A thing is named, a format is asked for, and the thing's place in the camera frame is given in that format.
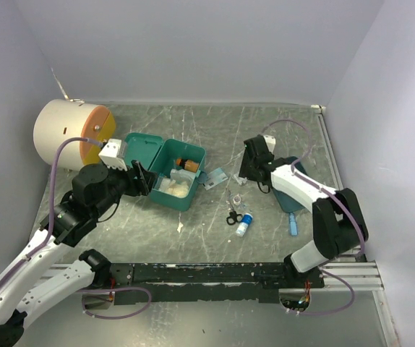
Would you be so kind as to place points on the white gauze pad packet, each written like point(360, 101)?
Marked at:
point(182, 176)

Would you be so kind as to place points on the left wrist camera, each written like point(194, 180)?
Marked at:
point(112, 155)

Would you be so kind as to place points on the teal medicine kit box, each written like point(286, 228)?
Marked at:
point(159, 156)

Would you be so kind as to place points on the blue plastic clip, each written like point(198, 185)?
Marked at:
point(293, 228)

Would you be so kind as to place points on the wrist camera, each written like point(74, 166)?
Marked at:
point(270, 142)
point(112, 155)

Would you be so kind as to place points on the brown medicine bottle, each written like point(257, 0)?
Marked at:
point(187, 165)

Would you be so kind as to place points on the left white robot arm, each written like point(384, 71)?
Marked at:
point(95, 189)

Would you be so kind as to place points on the aluminium frame rail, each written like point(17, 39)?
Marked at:
point(362, 275)

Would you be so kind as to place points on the blue white ointment tube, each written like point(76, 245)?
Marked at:
point(244, 224)

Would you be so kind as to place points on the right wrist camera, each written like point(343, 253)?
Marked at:
point(270, 142)

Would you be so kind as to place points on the cotton ball bag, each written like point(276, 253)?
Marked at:
point(173, 187)

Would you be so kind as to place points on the black handled scissors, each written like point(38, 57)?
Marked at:
point(233, 216)

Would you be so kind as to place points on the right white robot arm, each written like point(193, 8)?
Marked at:
point(337, 220)

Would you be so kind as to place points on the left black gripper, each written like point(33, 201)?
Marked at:
point(135, 186)

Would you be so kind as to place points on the white cylinder drum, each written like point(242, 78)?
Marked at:
point(60, 120)

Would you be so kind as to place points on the blue white card packet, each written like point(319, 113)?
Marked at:
point(214, 178)

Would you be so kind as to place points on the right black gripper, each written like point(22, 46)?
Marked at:
point(245, 170)

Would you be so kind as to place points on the dark teal divider tray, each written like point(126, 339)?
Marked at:
point(286, 202)

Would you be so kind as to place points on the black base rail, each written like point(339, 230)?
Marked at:
point(257, 281)

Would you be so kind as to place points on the silver foil packets bag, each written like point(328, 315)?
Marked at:
point(239, 180)

